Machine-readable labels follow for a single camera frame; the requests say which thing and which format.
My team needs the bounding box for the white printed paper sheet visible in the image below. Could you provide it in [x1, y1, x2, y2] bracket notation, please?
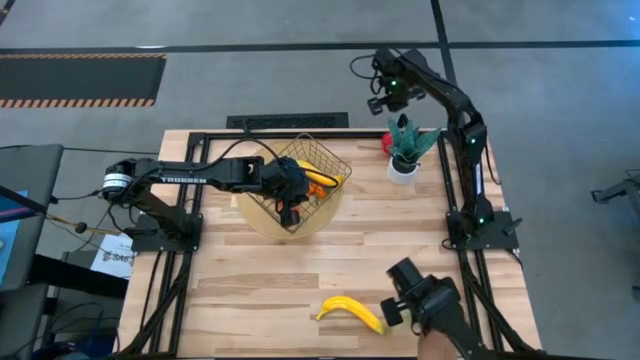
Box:
[90, 233, 136, 280]

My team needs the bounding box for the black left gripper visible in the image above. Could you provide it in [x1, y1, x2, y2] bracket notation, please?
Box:
[262, 156, 311, 229]

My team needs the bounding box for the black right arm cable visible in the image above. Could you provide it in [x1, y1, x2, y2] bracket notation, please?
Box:
[348, 52, 381, 96]

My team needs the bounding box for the yellow toy banana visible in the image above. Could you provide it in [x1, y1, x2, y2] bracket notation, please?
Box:
[315, 295, 387, 335]
[294, 158, 346, 189]

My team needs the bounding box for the black wire basket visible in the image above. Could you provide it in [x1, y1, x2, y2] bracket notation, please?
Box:
[247, 132, 353, 235]

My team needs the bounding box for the black floor stand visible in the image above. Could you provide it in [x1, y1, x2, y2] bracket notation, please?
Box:
[591, 168, 640, 211]

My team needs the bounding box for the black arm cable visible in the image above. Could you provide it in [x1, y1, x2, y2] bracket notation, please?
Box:
[348, 52, 381, 96]
[197, 122, 284, 176]

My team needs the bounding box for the snake plant in white pot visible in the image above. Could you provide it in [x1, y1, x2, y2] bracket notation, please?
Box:
[385, 113, 442, 185]

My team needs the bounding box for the black aluminium rig frame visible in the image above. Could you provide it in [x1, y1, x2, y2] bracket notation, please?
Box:
[117, 130, 546, 360]

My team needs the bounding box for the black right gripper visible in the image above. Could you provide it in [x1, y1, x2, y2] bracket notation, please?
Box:
[368, 62, 426, 116]

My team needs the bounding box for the grey side table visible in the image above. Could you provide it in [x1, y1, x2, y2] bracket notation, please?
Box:
[0, 144, 65, 294]

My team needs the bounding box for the round woven beige placemat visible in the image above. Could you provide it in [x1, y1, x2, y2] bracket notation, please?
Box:
[236, 142, 346, 240]

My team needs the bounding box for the orange tangerine cluster with leaves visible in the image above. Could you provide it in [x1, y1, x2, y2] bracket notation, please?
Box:
[277, 182, 329, 211]

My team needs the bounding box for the yellow rod with black knob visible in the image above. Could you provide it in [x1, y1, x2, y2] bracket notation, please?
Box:
[47, 212, 124, 236]

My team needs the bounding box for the black floor vent grate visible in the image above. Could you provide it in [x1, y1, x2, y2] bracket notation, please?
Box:
[226, 112, 350, 130]

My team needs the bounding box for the blue screen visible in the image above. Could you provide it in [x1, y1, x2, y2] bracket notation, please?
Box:
[0, 189, 29, 286]

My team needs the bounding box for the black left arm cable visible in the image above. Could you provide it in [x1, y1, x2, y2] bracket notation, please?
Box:
[197, 122, 284, 176]

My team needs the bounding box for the black side cart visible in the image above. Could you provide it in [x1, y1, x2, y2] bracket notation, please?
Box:
[0, 252, 129, 360]

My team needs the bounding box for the black handheld device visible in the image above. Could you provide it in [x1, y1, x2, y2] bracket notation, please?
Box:
[379, 257, 484, 360]

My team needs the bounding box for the black hazard-striped floor mat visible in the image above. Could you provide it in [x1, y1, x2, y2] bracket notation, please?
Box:
[0, 53, 168, 109]

